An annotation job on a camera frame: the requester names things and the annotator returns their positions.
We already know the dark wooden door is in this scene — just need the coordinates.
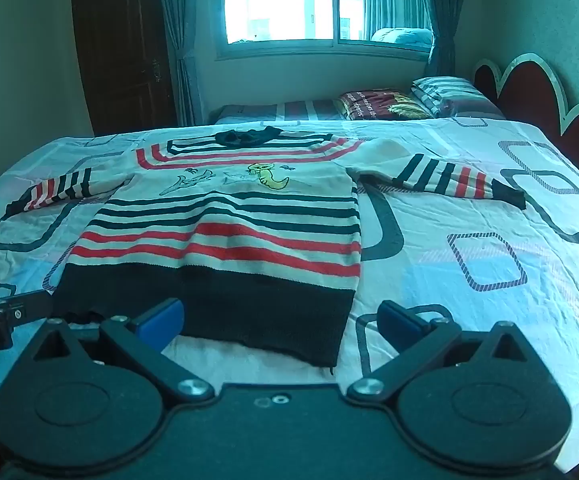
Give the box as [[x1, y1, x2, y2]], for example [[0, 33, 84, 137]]
[[70, 0, 179, 137]]

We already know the red scalloped headboard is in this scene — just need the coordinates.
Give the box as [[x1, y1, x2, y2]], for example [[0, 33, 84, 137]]
[[472, 51, 579, 186]]

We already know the patterned white bed sheet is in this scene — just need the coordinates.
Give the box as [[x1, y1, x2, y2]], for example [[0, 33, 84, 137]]
[[0, 115, 579, 476]]

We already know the red printed pillow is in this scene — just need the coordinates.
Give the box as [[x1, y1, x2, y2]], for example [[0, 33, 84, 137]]
[[333, 89, 433, 121]]

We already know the blue cushion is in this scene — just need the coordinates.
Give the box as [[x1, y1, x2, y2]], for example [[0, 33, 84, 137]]
[[371, 27, 434, 47]]

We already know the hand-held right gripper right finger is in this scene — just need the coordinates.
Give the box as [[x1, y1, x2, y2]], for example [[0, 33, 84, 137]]
[[345, 300, 545, 403]]

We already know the blue curtain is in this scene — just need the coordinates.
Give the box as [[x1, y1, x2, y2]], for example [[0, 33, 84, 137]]
[[414, 0, 470, 78], [155, 0, 205, 126]]

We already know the window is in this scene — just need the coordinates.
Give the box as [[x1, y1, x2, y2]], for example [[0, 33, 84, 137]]
[[214, 0, 435, 61]]

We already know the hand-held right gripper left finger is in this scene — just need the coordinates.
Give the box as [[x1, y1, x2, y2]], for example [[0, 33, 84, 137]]
[[19, 298, 216, 403]]

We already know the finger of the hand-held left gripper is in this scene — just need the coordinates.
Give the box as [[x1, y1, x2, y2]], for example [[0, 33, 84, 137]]
[[0, 282, 54, 323]]

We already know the striped knit sweater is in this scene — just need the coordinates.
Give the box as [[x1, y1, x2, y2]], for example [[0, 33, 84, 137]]
[[5, 127, 527, 368]]

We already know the striped pillow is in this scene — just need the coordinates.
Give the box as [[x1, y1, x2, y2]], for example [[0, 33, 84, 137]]
[[412, 76, 490, 117]]

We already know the striped bed sheet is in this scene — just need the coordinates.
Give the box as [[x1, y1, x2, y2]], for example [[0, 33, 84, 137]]
[[208, 99, 506, 124]]

